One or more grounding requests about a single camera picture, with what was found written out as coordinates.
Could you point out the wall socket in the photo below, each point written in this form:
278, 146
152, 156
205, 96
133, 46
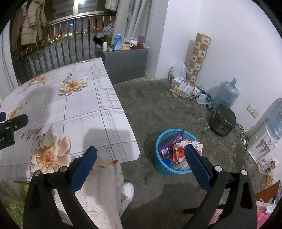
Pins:
253, 110

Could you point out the white hanging garment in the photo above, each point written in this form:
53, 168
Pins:
113, 4

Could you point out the white shoe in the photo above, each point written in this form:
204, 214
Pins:
127, 193

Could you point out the grey curtain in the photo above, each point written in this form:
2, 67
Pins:
136, 22

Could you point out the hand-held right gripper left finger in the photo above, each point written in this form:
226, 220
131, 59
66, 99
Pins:
84, 167

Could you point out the red and white plastic bag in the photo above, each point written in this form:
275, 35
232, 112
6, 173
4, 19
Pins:
179, 152

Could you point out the white fluffy pajama leg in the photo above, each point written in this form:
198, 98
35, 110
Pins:
99, 198

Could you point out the green fluffy garment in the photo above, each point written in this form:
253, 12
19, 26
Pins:
13, 207

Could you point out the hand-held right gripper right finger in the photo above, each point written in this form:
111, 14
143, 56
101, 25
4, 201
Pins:
198, 169

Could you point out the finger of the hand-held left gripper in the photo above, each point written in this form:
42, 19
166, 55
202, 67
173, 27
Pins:
2, 116
17, 123

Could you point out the snack packets pile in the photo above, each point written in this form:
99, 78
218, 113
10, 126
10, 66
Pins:
266, 169

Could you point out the metal balcony railing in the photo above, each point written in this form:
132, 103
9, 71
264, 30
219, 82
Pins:
66, 21

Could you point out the clear plastic cola bottle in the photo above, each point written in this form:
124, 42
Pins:
174, 165

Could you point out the floral tablecloth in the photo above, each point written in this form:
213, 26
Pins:
83, 110

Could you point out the printed paper packaging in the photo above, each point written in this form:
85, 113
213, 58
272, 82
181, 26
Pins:
184, 88

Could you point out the blue plastic basket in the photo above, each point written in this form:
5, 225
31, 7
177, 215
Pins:
159, 163

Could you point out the black rice cooker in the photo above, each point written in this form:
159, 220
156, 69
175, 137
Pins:
223, 120

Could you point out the pink cloth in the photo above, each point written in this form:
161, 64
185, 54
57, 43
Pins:
267, 217

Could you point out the blue dispenser water jug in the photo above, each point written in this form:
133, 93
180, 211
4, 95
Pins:
276, 123

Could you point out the blue detergent bottle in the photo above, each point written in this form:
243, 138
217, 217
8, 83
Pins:
117, 44

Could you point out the white water dispenser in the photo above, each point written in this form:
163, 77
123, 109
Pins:
260, 143

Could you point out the purple snack bag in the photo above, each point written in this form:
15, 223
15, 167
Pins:
170, 144

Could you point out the small white roll-on bottle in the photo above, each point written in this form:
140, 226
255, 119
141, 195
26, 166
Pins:
105, 47

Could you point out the grey cabinet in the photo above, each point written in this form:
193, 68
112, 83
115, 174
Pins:
125, 63

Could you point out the beige hanging coat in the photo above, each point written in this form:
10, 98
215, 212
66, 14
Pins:
33, 22

